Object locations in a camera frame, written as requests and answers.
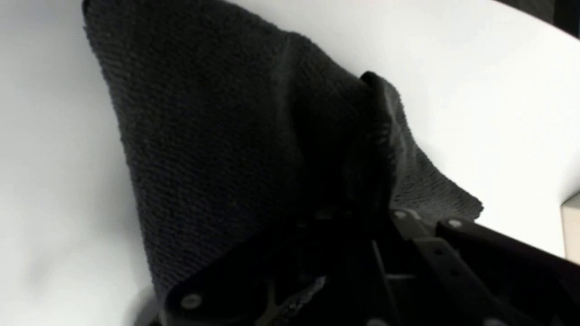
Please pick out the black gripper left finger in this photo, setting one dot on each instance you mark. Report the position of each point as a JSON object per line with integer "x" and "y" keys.
{"x": 242, "y": 283}

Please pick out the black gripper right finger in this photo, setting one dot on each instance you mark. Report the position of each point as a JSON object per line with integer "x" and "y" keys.
{"x": 483, "y": 272}

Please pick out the black towel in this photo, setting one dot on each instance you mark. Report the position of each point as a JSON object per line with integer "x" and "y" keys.
{"x": 242, "y": 132}

